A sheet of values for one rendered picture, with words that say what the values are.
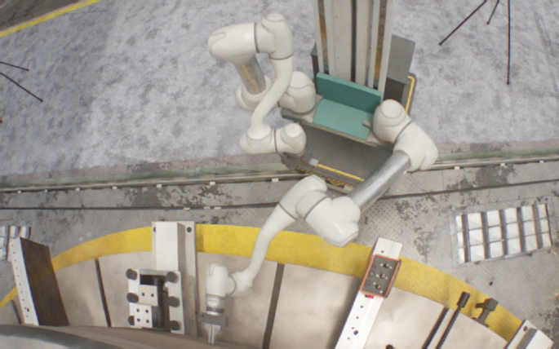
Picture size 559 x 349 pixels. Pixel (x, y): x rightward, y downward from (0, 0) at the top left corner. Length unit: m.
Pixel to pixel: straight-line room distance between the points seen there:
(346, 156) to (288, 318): 1.05
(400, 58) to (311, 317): 1.56
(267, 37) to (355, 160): 1.26
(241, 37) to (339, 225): 0.79
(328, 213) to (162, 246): 1.18
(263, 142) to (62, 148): 2.47
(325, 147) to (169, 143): 1.24
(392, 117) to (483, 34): 2.18
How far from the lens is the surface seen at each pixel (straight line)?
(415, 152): 1.88
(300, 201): 1.63
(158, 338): 1.89
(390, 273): 1.90
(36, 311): 2.78
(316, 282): 2.37
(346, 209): 1.62
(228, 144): 3.02
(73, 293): 3.00
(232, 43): 1.51
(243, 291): 1.91
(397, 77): 2.22
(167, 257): 2.43
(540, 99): 3.72
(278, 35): 1.49
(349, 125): 2.18
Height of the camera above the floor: 2.67
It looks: 69 degrees down
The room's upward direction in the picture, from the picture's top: 16 degrees counter-clockwise
